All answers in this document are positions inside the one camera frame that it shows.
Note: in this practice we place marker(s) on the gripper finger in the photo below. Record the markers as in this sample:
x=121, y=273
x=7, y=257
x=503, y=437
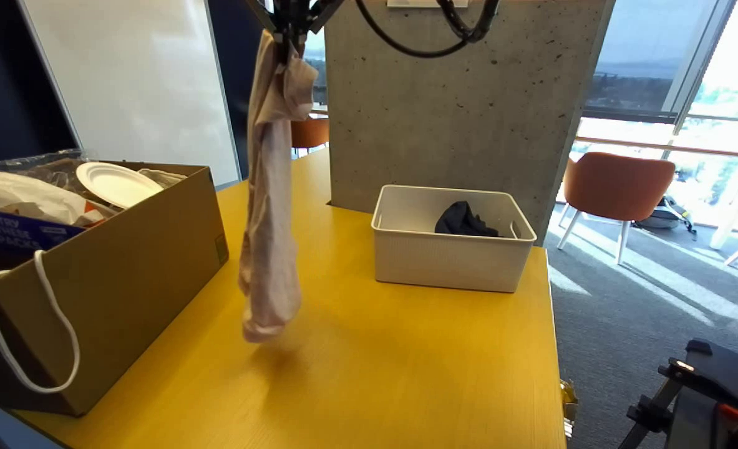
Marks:
x=267, y=19
x=320, y=14

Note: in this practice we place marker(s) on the peach t-shirt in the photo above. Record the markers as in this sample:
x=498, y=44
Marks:
x=270, y=206

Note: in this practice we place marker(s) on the orange chair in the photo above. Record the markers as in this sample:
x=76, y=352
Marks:
x=309, y=132
x=615, y=186

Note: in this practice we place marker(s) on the whiteboard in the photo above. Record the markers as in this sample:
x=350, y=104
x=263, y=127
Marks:
x=138, y=87

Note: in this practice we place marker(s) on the white paper plate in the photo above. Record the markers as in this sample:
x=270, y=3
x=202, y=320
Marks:
x=116, y=182

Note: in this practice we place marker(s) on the dark navy cloth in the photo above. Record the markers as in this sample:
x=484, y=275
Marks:
x=463, y=219

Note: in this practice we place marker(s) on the clear plastic bag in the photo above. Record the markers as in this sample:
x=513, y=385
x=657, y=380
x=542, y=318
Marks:
x=44, y=163

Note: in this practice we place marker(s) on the white plastic basket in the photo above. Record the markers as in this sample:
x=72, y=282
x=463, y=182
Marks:
x=443, y=262

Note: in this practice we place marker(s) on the brown cardboard box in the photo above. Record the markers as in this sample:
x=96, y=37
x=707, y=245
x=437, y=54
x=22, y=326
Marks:
x=125, y=280

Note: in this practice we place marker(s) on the white plastic bag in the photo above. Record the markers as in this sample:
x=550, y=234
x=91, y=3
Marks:
x=19, y=194

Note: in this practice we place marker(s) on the window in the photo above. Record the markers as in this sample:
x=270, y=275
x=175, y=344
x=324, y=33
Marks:
x=646, y=56

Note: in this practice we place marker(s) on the blue packet box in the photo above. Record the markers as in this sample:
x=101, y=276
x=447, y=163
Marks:
x=13, y=232

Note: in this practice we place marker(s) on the grey backpack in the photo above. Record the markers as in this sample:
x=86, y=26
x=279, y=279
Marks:
x=665, y=215

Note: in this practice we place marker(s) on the brass clamp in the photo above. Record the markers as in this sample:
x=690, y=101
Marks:
x=568, y=405

